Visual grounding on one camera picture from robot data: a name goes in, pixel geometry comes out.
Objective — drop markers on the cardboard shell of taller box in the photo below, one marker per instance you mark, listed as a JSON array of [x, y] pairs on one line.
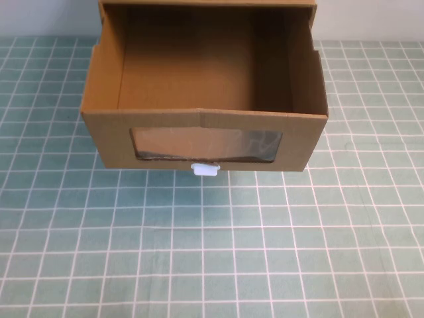
[[205, 1]]

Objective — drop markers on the green checked tablecloth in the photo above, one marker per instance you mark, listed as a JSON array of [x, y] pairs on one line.
[[212, 245]]

